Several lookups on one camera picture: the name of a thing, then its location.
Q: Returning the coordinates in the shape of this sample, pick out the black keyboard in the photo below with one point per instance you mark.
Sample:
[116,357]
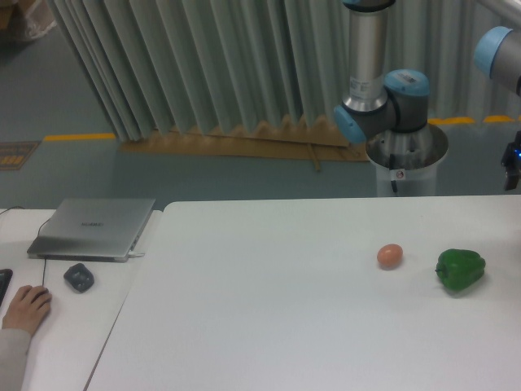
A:
[5,279]

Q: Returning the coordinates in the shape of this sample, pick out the person's bare hand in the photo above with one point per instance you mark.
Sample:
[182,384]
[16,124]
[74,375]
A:
[21,315]

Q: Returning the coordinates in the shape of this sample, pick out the clear plastic bag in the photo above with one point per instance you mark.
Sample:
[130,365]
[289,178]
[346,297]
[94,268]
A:
[32,20]

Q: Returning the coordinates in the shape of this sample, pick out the brown egg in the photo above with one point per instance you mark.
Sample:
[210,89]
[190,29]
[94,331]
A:
[390,256]

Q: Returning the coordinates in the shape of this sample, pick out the dark grey small gadget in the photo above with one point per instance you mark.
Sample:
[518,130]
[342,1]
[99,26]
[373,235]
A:
[79,278]

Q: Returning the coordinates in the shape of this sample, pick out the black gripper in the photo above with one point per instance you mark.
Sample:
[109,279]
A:
[510,162]

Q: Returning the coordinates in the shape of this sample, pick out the white laptop plug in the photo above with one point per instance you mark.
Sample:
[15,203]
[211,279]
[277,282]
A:
[133,254]

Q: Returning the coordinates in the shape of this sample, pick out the pale green pleated curtain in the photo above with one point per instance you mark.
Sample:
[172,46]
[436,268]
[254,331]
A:
[216,65]

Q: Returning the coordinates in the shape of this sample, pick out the beige sleeved forearm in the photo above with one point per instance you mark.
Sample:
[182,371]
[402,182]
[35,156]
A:
[14,353]

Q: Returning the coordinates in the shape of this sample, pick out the silver closed laptop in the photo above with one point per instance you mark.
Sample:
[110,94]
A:
[93,229]

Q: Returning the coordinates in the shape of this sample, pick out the brown cardboard sheet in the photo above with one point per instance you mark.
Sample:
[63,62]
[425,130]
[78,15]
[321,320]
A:
[316,143]

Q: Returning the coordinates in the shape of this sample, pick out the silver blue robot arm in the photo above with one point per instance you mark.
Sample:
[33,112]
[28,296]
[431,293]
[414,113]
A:
[389,113]

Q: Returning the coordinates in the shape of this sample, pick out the cardboard box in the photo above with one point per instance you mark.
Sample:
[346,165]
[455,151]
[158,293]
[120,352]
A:
[7,8]

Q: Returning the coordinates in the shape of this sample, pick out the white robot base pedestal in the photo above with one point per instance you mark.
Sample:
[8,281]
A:
[406,164]

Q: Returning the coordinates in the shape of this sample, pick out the green bell pepper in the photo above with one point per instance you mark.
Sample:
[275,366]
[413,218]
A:
[458,269]

